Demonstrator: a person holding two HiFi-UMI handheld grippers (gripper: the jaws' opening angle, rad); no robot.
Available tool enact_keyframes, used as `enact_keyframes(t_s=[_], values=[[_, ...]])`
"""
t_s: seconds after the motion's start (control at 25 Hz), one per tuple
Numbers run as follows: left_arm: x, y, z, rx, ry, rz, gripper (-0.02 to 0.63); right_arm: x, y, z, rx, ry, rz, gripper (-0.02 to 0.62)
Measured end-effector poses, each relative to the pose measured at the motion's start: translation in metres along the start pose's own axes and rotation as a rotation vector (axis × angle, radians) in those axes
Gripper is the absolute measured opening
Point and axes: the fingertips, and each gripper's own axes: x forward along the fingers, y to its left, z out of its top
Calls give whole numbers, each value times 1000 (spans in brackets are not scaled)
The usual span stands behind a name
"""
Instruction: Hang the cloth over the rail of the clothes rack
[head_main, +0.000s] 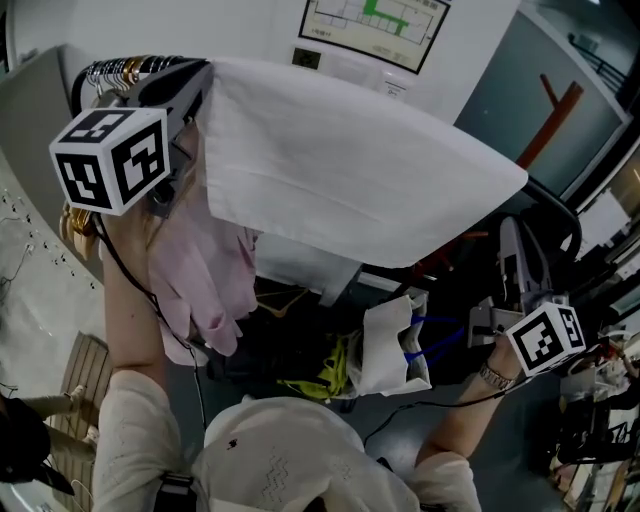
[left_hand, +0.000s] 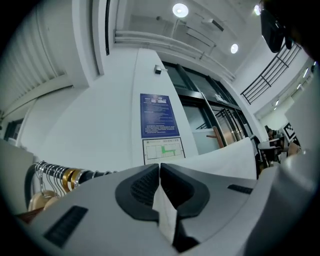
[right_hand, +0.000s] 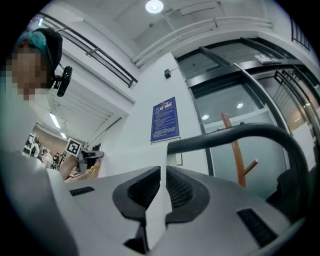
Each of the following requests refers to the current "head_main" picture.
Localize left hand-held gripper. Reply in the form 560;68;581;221
48;58;215;219

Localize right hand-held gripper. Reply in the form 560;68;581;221
467;215;587;379

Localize white cloth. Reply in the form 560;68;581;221
202;55;530;269

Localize person's left forearm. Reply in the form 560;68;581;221
97;199;174;375

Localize person's right forearm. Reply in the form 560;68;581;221
417;339;522;462

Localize yellow cloth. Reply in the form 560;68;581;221
277;337;364;402

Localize row of black and gold hangers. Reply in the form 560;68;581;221
84;53;201;99

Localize metal wristwatch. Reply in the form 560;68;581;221
478;359;521;392

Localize bundle of wooden hangers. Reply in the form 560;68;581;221
58;199;104;259

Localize black tripod stand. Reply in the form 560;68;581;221
553;394;632;467

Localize pink garment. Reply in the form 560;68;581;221
147;119;260;367

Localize window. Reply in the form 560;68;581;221
453;8;632;202

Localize framed floor plan sign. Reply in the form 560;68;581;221
297;0;452;76

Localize white fabric box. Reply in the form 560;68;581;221
253;232;362;307

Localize thin wooden hanger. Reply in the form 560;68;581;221
253;285;312;320

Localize slatted wooden bench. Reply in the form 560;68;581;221
43;331;110;497

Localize person's white knit sweater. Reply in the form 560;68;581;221
92;369;484;512

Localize red metal frame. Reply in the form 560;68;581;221
412;230;490;282

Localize small wall label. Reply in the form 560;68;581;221
291;46;324;70

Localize white bag with blue handles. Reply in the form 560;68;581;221
348;293;467;399

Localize black cable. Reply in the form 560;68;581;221
92;214;209;432
362;382;531;451

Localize black shoulder strap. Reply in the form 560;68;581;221
158;472;199;512

